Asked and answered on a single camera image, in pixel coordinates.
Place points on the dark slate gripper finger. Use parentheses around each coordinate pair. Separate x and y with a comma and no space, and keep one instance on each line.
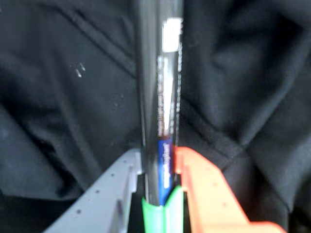
(102,199)

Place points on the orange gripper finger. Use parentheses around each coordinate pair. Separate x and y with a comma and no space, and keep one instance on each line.
(209,199)

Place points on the green capped black marker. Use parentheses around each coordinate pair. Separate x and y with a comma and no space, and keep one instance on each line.
(155,97)

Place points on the black fabric bag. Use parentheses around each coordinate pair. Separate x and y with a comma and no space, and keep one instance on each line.
(60,97)

